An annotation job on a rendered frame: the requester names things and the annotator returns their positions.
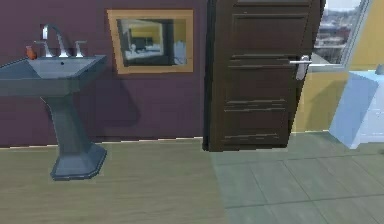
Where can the wooden framed mirror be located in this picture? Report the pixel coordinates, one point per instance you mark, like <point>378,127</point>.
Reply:
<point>153,41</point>

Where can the small orange bottle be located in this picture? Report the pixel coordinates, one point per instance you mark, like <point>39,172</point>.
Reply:
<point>31,53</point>

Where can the silver sink faucet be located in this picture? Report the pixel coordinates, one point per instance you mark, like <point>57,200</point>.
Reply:
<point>53,40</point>

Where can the pale blue cabinet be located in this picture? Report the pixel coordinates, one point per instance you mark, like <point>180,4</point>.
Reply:
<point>360,106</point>

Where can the window with white frame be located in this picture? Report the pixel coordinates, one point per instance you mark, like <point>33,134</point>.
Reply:
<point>336,33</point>

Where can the grey pedestal sink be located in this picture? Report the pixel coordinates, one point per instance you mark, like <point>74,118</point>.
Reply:
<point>63,71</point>

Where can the dark brown room door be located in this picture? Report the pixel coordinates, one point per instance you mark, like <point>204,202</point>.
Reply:
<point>256,80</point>

